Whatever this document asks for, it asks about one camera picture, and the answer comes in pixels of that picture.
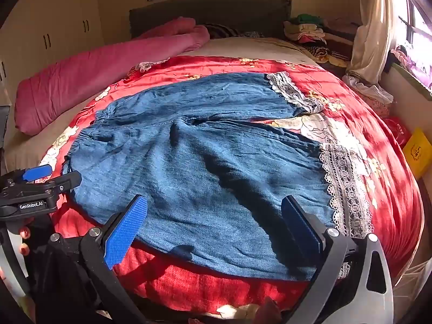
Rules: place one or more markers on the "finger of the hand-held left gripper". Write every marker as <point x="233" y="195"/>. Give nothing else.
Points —
<point x="37" y="172"/>
<point x="67" y="179"/>

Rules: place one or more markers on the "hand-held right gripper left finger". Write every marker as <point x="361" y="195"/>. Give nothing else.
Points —
<point x="126" y="229"/>

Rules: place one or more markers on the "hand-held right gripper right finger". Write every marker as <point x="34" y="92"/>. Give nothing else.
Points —
<point x="302" y="226"/>

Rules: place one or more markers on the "blue pants with lace hems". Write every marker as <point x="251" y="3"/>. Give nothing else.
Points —
<point x="202" y="175"/>

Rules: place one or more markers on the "person's left hand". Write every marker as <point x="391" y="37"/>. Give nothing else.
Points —
<point x="25" y="239"/>

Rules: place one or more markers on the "red floral blanket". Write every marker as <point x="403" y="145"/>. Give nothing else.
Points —
<point x="388" y="182"/>

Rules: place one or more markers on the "pink quilt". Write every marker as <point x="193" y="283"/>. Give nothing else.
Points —
<point x="84" y="71"/>

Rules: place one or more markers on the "red bag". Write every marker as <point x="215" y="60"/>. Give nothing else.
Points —
<point x="398" y="131"/>

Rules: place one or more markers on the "yellow bag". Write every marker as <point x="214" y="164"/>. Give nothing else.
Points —
<point x="418" y="152"/>

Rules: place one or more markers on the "cream wardrobe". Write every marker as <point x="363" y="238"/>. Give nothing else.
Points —
<point x="50" y="23"/>

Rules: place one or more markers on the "white cloth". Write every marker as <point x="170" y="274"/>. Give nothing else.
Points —
<point x="368" y="89"/>

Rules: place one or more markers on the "pile of folded clothes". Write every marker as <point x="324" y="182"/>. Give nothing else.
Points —
<point x="314" y="33"/>

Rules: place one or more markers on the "purple cloth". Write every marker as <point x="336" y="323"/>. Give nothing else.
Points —
<point x="415" y="64"/>

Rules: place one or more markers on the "cream curtain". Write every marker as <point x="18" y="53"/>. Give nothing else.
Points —
<point x="371" y="40"/>

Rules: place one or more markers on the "striped pillow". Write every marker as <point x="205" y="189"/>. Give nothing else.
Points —
<point x="222" y="31"/>

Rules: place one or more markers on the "grey-green bed headboard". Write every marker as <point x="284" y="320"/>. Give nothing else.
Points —
<point x="219" y="13"/>

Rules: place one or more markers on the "window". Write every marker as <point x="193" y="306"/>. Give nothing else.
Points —
<point x="416" y="17"/>

